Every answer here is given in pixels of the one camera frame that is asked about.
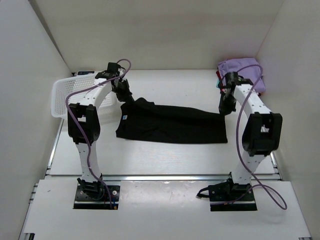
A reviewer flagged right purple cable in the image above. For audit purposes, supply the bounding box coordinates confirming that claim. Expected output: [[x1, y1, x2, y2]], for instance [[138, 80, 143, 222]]
[[236, 64, 288, 210]]

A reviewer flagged black t shirt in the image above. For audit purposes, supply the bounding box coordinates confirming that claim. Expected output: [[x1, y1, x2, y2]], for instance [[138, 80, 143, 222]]
[[115, 97, 228, 144]]

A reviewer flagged purple cable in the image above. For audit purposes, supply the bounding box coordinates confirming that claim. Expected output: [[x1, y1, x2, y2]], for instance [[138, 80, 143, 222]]
[[65, 58, 132, 210], [236, 64, 288, 210]]

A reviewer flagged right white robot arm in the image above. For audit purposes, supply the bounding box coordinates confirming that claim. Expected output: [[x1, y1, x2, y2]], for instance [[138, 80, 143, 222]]
[[218, 72, 283, 200]]

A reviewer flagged small dark label plate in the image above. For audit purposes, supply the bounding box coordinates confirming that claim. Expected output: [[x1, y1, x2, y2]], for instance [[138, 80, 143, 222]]
[[77, 71, 95, 76]]

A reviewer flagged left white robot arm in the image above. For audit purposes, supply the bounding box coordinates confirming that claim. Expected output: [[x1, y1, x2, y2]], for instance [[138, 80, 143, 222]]
[[65, 58, 134, 200]]

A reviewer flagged red folded t shirt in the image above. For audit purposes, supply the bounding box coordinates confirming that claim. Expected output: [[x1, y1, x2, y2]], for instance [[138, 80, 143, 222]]
[[216, 70, 225, 81]]

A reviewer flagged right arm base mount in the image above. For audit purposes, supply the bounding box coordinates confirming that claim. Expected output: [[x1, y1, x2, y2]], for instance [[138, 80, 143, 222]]
[[196, 177, 258, 212]]

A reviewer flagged aluminium rail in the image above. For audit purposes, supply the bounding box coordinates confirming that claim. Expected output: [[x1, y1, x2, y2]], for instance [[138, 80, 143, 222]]
[[45, 173, 281, 181]]

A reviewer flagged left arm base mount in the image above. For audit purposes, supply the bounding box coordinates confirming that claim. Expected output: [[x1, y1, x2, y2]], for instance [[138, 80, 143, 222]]
[[73, 184, 121, 210]]

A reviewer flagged white plastic basket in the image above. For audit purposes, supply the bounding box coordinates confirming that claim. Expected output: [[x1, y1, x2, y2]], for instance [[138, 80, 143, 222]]
[[50, 71, 118, 120]]

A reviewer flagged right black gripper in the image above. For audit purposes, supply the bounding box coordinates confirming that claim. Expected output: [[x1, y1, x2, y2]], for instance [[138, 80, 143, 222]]
[[218, 91, 237, 118]]

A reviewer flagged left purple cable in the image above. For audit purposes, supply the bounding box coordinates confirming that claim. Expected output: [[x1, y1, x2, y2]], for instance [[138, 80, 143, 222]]
[[65, 58, 132, 210]]

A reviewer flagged purple folded t shirt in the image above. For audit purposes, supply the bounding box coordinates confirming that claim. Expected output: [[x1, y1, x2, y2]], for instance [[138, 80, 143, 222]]
[[217, 57, 260, 84]]

